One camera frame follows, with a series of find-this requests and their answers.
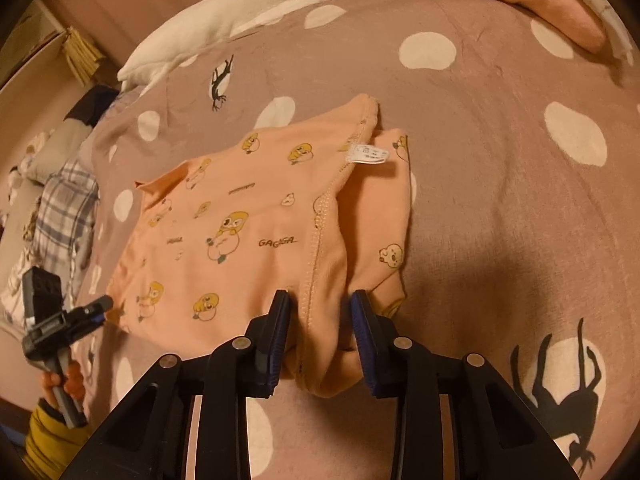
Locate peach cartoon print shirt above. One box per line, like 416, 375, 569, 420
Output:
107, 92, 418, 400

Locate dark pillow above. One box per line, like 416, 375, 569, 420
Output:
65, 85, 121, 128

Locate grey-green pillow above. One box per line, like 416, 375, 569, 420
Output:
27, 122, 93, 181

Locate person's left hand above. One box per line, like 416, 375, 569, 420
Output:
41, 362, 86, 413

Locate grey plaid quilt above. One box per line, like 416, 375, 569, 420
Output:
0, 157, 101, 321

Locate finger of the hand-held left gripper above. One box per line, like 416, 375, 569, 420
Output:
75, 310, 108, 331
70, 296, 114, 317

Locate mauve polka dot blanket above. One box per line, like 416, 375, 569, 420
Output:
75, 0, 640, 480

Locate white goose plush toy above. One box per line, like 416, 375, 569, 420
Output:
117, 0, 406, 93

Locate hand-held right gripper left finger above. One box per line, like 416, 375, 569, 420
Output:
60, 289, 292, 480

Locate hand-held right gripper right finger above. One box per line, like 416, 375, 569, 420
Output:
348, 289, 566, 480

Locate yellow fringe hanging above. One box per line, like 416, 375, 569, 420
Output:
62, 27, 103, 86

